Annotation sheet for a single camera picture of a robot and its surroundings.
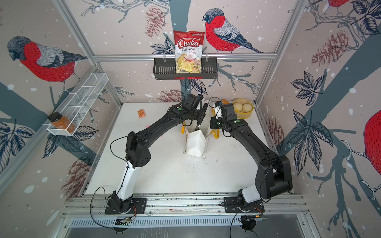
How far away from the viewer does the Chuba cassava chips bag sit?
86 cm

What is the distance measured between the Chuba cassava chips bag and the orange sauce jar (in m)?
0.64

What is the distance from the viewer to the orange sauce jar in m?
0.61
